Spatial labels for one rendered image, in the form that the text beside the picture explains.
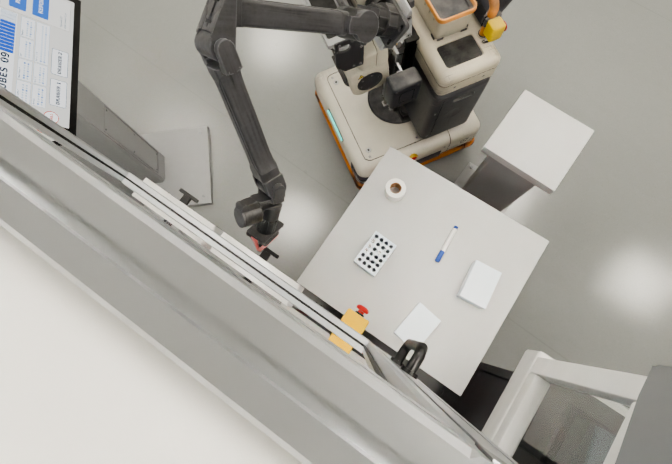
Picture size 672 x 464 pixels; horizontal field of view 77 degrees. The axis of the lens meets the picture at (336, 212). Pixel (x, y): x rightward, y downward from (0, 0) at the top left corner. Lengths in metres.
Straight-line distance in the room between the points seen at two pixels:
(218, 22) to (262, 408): 0.83
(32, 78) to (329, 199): 1.36
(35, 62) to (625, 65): 2.82
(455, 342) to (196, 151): 1.69
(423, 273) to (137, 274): 1.27
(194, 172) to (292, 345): 2.27
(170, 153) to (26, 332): 2.29
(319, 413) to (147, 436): 0.08
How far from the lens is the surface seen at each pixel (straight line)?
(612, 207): 2.62
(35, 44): 1.70
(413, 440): 0.18
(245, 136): 1.04
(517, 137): 1.65
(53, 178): 0.23
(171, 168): 2.47
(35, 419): 0.24
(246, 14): 0.98
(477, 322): 1.46
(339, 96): 2.18
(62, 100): 1.63
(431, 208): 1.48
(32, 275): 0.25
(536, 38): 2.91
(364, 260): 1.38
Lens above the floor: 2.16
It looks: 75 degrees down
